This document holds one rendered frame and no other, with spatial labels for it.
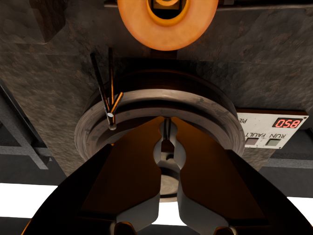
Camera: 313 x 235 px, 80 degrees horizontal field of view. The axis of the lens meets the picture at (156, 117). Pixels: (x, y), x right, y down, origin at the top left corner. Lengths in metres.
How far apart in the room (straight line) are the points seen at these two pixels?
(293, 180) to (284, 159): 3.36
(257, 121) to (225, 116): 0.26
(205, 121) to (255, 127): 0.32
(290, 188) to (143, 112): 9.01
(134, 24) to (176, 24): 0.07
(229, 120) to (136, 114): 0.21
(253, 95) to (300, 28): 0.22
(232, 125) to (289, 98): 0.27
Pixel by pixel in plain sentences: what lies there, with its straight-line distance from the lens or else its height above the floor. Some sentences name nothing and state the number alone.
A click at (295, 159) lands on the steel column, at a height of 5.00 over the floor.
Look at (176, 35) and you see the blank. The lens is 0.36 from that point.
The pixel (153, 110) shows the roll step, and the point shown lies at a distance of 0.39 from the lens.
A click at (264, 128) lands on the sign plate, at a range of 0.74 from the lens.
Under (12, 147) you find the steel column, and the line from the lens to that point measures 6.58.
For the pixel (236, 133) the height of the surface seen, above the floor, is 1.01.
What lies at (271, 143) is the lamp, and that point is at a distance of 0.82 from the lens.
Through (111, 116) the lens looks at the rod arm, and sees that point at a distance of 0.32.
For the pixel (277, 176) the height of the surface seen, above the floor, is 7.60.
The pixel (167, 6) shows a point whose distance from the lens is 0.45.
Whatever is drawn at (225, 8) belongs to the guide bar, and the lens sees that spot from 0.42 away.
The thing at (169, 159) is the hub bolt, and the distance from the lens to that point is 0.40.
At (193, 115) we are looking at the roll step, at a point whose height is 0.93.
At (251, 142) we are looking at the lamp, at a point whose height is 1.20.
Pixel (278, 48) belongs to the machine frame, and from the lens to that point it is 0.51.
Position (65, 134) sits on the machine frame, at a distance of 0.82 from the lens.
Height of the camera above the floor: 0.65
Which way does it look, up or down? 46 degrees up
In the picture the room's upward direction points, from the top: 178 degrees counter-clockwise
